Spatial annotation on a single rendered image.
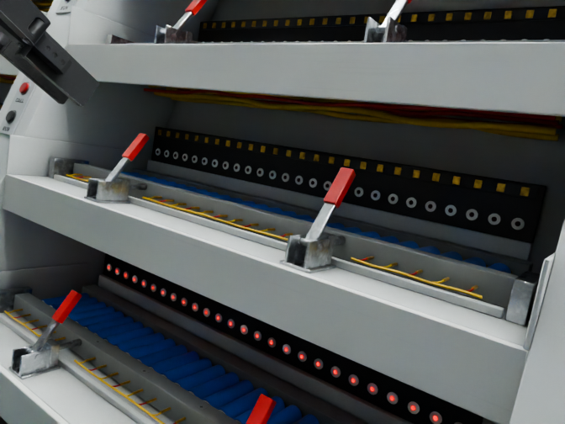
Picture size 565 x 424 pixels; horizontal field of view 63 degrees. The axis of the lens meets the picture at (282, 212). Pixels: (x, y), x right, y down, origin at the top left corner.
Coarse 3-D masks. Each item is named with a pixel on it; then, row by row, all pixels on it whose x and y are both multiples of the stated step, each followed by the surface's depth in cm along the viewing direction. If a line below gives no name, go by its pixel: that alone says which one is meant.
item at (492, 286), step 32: (160, 192) 53; (192, 192) 52; (224, 224) 48; (256, 224) 45; (288, 224) 43; (352, 256) 39; (384, 256) 37; (416, 256) 36; (448, 288) 33; (480, 288) 33
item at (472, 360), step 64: (64, 192) 52; (256, 192) 60; (128, 256) 45; (192, 256) 40; (256, 256) 36; (512, 256) 42; (320, 320) 32; (384, 320) 29; (448, 320) 28; (512, 320) 30; (448, 384) 27; (512, 384) 25
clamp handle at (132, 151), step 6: (138, 138) 53; (144, 138) 53; (132, 144) 53; (138, 144) 52; (144, 144) 53; (126, 150) 52; (132, 150) 52; (138, 150) 52; (126, 156) 52; (132, 156) 52; (120, 162) 52; (126, 162) 52; (114, 168) 51; (120, 168) 51; (114, 174) 51; (108, 180) 51
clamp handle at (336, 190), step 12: (348, 168) 38; (336, 180) 38; (348, 180) 37; (336, 192) 37; (324, 204) 37; (336, 204) 37; (324, 216) 36; (312, 228) 36; (324, 228) 36; (312, 240) 35
